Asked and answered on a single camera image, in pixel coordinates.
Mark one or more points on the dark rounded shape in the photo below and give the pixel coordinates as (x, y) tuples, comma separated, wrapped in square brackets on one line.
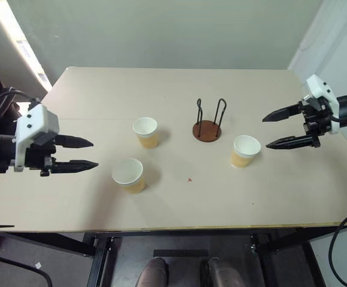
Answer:
[(152, 273), (221, 273)]

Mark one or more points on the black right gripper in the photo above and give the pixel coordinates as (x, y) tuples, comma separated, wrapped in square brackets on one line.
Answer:
[(317, 119)]

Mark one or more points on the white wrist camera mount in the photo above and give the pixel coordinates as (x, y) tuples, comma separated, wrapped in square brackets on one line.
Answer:
[(315, 86), (39, 121)]

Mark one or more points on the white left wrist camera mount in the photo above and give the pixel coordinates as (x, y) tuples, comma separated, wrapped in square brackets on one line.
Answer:
[(39, 121)]

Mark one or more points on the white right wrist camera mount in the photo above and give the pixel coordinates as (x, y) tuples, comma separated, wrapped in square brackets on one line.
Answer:
[(315, 86)]

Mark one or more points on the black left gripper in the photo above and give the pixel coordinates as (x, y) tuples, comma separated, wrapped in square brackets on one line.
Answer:
[(43, 157)]

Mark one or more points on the black metal table frame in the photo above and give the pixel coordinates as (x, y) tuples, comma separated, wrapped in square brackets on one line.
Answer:
[(101, 260)]

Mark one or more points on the bright window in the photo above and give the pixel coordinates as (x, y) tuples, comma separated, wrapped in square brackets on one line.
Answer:
[(27, 49)]

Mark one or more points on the tan paper cup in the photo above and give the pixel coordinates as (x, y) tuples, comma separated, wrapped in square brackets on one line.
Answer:
[(240, 160), (148, 140), (133, 185)]

